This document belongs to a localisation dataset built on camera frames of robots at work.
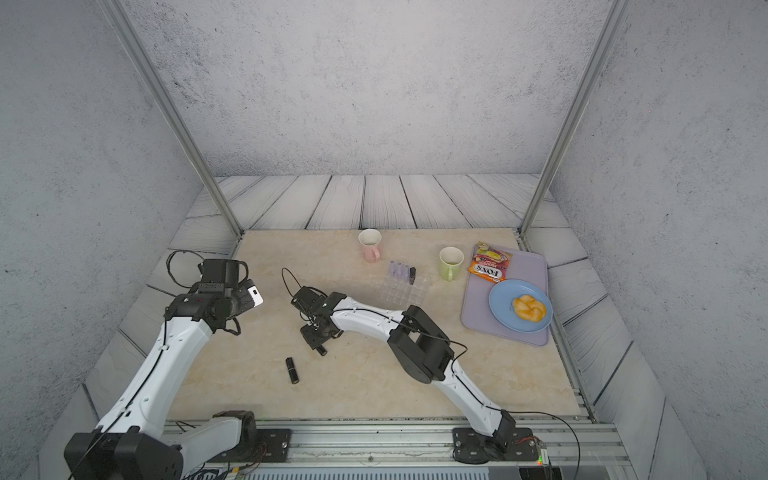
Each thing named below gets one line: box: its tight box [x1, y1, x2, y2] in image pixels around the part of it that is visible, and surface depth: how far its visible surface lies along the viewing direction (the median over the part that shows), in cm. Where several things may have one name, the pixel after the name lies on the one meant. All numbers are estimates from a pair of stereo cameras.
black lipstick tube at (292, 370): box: [285, 357, 300, 384], surface depth 86 cm
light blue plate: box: [488, 279, 553, 334], surface depth 100 cm
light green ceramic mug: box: [439, 246, 465, 282], surface depth 101 cm
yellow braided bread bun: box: [513, 294, 547, 323], surface depth 96 cm
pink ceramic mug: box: [358, 228, 382, 263], surface depth 107 cm
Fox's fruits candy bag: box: [467, 241, 513, 284], surface depth 109 cm
